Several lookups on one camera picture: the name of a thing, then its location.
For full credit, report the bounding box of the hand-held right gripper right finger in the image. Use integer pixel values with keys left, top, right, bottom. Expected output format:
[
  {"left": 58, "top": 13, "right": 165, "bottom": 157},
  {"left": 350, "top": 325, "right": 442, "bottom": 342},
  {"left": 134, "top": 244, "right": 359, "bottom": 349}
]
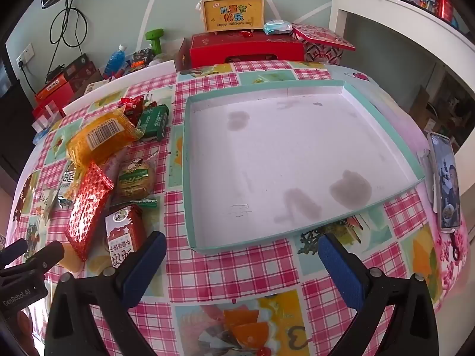
[{"left": 317, "top": 233, "right": 440, "bottom": 356}]

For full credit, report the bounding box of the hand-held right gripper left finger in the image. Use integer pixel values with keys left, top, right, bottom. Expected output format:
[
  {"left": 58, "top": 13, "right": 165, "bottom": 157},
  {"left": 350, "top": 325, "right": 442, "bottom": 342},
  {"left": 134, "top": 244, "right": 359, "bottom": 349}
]
[{"left": 44, "top": 231, "right": 167, "bottom": 356}]

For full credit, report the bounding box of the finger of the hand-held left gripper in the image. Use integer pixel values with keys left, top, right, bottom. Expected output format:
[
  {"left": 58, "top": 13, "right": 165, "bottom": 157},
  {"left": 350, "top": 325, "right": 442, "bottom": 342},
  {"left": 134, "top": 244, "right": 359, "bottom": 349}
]
[
  {"left": 0, "top": 238, "right": 29, "bottom": 268},
  {"left": 0, "top": 241, "right": 65, "bottom": 279}
]

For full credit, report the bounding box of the red-brown biscuit packet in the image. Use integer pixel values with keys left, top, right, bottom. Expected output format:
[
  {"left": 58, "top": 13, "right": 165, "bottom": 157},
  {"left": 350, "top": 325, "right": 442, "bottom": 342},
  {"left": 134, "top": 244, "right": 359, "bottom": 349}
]
[{"left": 101, "top": 203, "right": 147, "bottom": 268}]

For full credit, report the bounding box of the green-label bun packet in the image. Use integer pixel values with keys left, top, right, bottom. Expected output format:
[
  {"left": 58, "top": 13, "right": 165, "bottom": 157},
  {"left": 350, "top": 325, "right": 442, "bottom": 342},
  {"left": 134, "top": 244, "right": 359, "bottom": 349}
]
[{"left": 115, "top": 158, "right": 158, "bottom": 208}]

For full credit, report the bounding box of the white tray with teal rim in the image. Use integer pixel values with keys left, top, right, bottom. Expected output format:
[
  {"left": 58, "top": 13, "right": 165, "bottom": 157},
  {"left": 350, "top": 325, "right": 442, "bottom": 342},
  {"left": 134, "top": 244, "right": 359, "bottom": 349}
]
[{"left": 182, "top": 80, "right": 425, "bottom": 256}]

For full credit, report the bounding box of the red gold-patterned snack packet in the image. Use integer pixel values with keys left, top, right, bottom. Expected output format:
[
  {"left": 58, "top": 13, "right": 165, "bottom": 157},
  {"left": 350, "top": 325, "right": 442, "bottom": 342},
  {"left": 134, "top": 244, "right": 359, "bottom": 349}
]
[{"left": 64, "top": 160, "right": 115, "bottom": 262}]

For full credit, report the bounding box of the black carabiner clip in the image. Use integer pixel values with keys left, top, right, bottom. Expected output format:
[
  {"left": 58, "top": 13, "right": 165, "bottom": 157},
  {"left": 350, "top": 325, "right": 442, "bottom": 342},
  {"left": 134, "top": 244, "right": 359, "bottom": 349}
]
[{"left": 447, "top": 230, "right": 463, "bottom": 262}]

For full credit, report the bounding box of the black cabinet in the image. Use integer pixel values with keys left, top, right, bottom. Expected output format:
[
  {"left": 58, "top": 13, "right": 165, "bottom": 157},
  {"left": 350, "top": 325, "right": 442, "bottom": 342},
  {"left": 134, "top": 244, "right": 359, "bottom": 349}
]
[{"left": 0, "top": 59, "right": 38, "bottom": 179}]

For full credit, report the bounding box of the orange cake packet with barcode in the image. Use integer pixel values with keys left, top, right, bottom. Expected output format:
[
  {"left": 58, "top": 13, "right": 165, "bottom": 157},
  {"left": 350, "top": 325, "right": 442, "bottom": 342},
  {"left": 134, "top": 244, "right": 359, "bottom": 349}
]
[{"left": 66, "top": 110, "right": 145, "bottom": 171}]

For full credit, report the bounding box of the clear plastic box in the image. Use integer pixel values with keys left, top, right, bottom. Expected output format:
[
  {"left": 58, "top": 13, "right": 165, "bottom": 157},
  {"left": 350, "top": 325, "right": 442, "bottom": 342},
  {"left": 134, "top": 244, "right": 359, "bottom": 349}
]
[{"left": 31, "top": 102, "right": 62, "bottom": 134}]

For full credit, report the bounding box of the smartphone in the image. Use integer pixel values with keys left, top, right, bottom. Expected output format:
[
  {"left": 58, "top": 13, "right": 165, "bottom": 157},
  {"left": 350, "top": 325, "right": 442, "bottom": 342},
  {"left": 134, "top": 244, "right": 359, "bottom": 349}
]
[{"left": 427, "top": 131, "right": 463, "bottom": 234}]

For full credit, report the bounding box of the orange-red carton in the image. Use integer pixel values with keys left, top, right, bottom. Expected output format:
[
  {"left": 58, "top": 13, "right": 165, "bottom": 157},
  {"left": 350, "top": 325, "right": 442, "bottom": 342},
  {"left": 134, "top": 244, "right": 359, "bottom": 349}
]
[{"left": 34, "top": 72, "right": 75, "bottom": 106}]

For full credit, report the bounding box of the white foam box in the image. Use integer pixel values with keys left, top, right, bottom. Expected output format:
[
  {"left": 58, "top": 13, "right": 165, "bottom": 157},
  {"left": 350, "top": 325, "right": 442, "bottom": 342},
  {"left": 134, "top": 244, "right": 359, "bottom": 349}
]
[{"left": 62, "top": 58, "right": 177, "bottom": 116}]

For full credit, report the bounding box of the blue plastic bottle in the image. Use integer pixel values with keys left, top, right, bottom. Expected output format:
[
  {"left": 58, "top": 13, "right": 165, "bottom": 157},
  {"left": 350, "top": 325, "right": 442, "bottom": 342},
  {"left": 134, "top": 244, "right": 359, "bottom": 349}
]
[{"left": 103, "top": 44, "right": 127, "bottom": 78}]

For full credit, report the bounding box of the dark patterned pouch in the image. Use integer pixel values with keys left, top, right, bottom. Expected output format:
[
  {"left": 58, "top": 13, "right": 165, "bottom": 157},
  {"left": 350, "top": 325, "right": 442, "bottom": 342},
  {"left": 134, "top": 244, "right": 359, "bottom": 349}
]
[{"left": 130, "top": 46, "right": 154, "bottom": 69}]

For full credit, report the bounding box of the green dumbbell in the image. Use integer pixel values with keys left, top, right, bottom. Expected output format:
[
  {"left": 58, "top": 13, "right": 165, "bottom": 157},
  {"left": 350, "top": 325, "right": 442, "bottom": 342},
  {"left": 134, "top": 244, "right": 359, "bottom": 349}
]
[{"left": 145, "top": 30, "right": 164, "bottom": 54}]

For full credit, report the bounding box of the red patterned lidded box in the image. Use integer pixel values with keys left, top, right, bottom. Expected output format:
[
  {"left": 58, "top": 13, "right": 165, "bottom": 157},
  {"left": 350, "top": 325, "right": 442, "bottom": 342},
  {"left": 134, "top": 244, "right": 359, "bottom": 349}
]
[{"left": 291, "top": 23, "right": 356, "bottom": 65}]

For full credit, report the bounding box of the red gift box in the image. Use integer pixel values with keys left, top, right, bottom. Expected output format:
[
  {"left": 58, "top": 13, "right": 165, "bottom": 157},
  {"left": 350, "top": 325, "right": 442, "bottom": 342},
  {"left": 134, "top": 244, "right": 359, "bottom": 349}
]
[{"left": 179, "top": 31, "right": 305, "bottom": 71}]

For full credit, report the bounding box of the wet wipes pack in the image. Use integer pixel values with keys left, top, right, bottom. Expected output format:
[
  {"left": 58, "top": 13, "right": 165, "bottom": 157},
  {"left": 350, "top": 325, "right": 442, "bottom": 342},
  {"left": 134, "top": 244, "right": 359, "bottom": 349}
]
[{"left": 263, "top": 18, "right": 294, "bottom": 36}]

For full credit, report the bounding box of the white desk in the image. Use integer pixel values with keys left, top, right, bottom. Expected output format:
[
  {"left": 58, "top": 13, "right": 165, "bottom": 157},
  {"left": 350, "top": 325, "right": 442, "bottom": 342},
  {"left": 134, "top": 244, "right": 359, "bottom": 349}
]
[{"left": 328, "top": 0, "right": 475, "bottom": 149}]

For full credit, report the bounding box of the red tin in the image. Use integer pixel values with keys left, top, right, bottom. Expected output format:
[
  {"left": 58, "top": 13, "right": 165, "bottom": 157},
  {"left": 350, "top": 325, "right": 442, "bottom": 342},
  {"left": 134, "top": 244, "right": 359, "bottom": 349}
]
[{"left": 434, "top": 0, "right": 455, "bottom": 19}]

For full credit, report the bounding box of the white wall outlet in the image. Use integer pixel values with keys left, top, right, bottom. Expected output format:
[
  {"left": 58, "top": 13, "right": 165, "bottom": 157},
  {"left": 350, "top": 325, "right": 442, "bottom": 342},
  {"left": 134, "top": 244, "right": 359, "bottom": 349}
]
[{"left": 15, "top": 42, "right": 35, "bottom": 68}]

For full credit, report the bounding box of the black cable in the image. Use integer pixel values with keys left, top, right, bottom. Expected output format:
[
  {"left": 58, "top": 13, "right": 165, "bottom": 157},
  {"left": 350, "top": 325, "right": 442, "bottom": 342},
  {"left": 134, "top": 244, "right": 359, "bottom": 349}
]
[{"left": 47, "top": 0, "right": 89, "bottom": 77}]

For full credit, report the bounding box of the yellow gift box with handle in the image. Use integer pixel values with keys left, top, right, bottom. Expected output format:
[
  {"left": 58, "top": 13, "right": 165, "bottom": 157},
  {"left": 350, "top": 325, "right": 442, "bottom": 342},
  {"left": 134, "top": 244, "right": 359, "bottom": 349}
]
[{"left": 195, "top": 0, "right": 265, "bottom": 33}]

